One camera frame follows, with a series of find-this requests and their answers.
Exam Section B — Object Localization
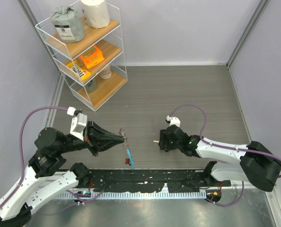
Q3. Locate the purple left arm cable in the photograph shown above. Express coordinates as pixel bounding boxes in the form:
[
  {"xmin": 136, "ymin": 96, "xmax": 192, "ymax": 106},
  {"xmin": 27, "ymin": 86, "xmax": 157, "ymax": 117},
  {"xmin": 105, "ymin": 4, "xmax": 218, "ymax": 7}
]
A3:
[{"xmin": 0, "ymin": 106, "xmax": 70, "ymax": 220}]

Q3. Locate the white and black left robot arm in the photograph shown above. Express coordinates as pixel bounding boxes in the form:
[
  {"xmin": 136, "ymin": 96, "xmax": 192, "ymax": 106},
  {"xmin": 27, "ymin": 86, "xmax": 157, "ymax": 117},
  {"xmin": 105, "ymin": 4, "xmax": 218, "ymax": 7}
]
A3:
[{"xmin": 0, "ymin": 117, "xmax": 124, "ymax": 227}]

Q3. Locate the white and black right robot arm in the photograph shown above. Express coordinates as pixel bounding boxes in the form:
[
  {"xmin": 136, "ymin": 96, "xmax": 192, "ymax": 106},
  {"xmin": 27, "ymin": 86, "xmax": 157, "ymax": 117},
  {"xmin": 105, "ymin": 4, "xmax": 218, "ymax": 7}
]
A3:
[{"xmin": 158, "ymin": 125, "xmax": 281, "ymax": 192}]

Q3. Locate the grey green cup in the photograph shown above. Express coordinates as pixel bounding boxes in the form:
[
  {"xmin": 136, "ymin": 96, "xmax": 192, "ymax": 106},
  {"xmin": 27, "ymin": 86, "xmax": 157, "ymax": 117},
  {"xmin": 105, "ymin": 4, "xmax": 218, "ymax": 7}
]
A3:
[{"xmin": 85, "ymin": 79, "xmax": 97, "ymax": 93}]

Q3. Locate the white patterned cup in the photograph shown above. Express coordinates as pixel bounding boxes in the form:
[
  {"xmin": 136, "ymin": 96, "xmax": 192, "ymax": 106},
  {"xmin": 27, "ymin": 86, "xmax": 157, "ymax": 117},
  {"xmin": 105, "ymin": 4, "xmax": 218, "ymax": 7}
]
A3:
[{"xmin": 99, "ymin": 65, "xmax": 112, "ymax": 79}]

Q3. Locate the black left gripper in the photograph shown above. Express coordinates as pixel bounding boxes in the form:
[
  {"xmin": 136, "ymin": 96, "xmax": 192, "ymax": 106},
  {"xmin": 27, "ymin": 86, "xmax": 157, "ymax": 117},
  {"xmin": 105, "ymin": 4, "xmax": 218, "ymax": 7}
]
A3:
[{"xmin": 57, "ymin": 118, "xmax": 125, "ymax": 156}]

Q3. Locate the yellow candy bag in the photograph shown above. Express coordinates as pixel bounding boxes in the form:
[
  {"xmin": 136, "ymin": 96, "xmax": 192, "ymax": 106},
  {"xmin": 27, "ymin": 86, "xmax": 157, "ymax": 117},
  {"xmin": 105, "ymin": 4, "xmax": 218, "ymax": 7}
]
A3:
[{"xmin": 66, "ymin": 60, "xmax": 91, "ymax": 81}]

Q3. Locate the white paper towel roll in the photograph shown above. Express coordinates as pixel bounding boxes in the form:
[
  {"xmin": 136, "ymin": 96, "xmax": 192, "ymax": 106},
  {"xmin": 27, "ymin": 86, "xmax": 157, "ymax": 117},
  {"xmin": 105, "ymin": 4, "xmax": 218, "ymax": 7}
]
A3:
[{"xmin": 81, "ymin": 0, "xmax": 110, "ymax": 29}]

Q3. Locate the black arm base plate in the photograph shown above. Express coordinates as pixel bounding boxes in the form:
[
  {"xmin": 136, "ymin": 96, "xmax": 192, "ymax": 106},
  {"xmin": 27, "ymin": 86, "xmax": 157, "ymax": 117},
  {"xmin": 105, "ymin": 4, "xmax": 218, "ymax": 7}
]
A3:
[{"xmin": 77, "ymin": 169, "xmax": 231, "ymax": 193}]

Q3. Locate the white wire wooden shelf rack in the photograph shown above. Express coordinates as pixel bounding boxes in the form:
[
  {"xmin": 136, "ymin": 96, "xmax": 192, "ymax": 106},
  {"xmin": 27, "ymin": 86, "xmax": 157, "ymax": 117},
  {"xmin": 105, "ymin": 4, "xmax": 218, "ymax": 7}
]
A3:
[{"xmin": 35, "ymin": 0, "xmax": 128, "ymax": 111}]

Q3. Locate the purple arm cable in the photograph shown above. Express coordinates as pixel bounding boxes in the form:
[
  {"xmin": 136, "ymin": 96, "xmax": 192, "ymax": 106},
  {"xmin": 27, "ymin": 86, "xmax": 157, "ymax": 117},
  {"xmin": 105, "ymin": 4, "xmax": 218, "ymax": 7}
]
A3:
[
  {"xmin": 0, "ymin": 106, "xmax": 70, "ymax": 220},
  {"xmin": 168, "ymin": 104, "xmax": 281, "ymax": 208}
]

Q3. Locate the orange snack box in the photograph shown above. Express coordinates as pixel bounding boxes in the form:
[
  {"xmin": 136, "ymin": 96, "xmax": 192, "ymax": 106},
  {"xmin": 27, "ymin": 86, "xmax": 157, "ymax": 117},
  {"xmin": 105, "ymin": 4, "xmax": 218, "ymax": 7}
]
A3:
[{"xmin": 79, "ymin": 45, "xmax": 105, "ymax": 69}]

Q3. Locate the metal key organizer blue handle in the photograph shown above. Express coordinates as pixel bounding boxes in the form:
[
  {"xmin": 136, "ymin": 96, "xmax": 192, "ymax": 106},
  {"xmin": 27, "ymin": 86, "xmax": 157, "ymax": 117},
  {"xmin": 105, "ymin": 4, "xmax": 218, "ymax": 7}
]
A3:
[{"xmin": 118, "ymin": 128, "xmax": 136, "ymax": 170}]

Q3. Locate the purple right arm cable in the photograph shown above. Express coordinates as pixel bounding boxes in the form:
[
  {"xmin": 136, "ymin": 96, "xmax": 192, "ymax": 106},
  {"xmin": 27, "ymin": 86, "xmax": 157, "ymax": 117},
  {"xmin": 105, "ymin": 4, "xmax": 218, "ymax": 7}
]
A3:
[{"xmin": 168, "ymin": 104, "xmax": 281, "ymax": 208}]

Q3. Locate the white slotted cable duct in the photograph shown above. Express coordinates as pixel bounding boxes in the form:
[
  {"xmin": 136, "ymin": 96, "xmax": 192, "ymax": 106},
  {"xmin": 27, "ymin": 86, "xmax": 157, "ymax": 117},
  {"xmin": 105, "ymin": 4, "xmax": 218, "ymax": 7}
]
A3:
[{"xmin": 30, "ymin": 190, "xmax": 207, "ymax": 200}]

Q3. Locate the grey wrapped paper roll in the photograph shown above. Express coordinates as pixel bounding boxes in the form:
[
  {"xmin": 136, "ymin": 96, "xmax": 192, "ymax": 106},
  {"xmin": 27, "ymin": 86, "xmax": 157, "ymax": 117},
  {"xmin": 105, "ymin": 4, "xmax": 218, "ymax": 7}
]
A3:
[{"xmin": 50, "ymin": 6, "xmax": 85, "ymax": 43}]

